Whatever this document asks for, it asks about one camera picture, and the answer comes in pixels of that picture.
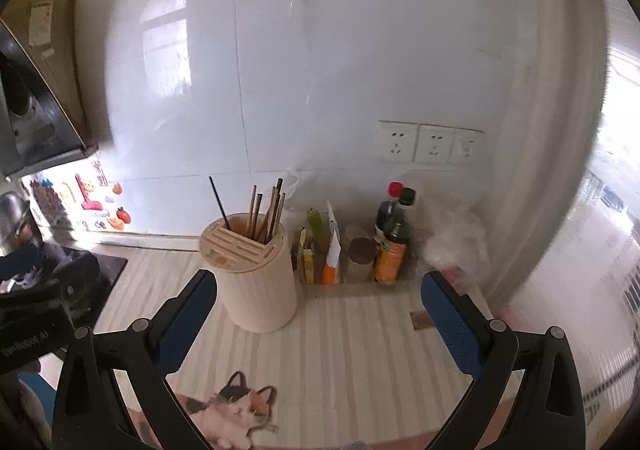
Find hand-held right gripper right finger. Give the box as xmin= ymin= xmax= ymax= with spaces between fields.
xmin=421 ymin=270 xmax=587 ymax=450

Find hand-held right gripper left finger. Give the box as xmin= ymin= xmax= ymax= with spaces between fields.
xmin=51 ymin=269 xmax=219 ymax=450

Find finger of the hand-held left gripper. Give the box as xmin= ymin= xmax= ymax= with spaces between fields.
xmin=0 ymin=247 xmax=41 ymax=283
xmin=37 ymin=252 xmax=101 ymax=321

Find cream utensil holder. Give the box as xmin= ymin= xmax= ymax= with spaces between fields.
xmin=198 ymin=212 xmax=298 ymax=334

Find dark wooden chopstick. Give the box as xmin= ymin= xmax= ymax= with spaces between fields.
xmin=267 ymin=178 xmax=284 ymax=244
xmin=208 ymin=176 xmax=231 ymax=231

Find black gas stove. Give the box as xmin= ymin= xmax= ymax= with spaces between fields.
xmin=45 ymin=242 xmax=130 ymax=315

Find steel pot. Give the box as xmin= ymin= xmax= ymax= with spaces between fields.
xmin=0 ymin=192 xmax=43 ymax=255

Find clear plastic bag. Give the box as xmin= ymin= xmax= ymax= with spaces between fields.
xmin=417 ymin=207 xmax=493 ymax=288

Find dark sauce bottle black cap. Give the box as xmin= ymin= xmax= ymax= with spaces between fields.
xmin=372 ymin=187 xmax=418 ymax=287

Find striped cat print tablecloth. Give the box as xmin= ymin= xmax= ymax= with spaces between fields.
xmin=90 ymin=247 xmax=531 ymax=450

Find clear plastic organizer tray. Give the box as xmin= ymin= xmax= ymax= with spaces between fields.
xmin=297 ymin=275 xmax=401 ymax=301

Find jar with brown lid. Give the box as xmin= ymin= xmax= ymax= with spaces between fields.
xmin=345 ymin=237 xmax=376 ymax=283

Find dark sauce bottle red cap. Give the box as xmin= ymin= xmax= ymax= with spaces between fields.
xmin=374 ymin=181 xmax=405 ymax=241

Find frosted glass sliding door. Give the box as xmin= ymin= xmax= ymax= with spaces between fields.
xmin=490 ymin=0 xmax=640 ymax=431

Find range hood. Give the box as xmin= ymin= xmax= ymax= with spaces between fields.
xmin=0 ymin=20 xmax=98 ymax=181

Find yellow packet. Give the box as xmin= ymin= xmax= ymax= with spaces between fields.
xmin=297 ymin=227 xmax=317 ymax=285

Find orange and white packet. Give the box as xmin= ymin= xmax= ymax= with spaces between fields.
xmin=320 ymin=200 xmax=343 ymax=285

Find green packet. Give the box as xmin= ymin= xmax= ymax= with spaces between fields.
xmin=306 ymin=207 xmax=326 ymax=251

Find colourful wall stickers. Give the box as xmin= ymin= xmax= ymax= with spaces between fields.
xmin=22 ymin=160 xmax=133 ymax=233

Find beige wall cabinet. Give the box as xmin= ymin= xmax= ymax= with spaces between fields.
xmin=0 ymin=0 xmax=113 ymax=145

